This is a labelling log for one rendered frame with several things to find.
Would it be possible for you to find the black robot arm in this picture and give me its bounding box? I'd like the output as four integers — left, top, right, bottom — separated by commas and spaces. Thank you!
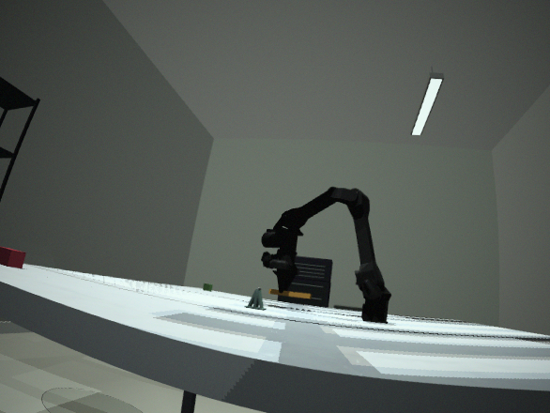
261, 187, 391, 324

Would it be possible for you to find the yellow bar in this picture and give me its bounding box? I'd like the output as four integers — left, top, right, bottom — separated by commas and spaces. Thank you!
268, 289, 312, 299

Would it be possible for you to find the red rectangular block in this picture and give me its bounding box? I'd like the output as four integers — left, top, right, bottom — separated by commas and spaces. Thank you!
0, 247, 26, 268

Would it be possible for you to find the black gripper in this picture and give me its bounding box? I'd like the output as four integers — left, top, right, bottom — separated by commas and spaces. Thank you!
268, 247, 299, 293

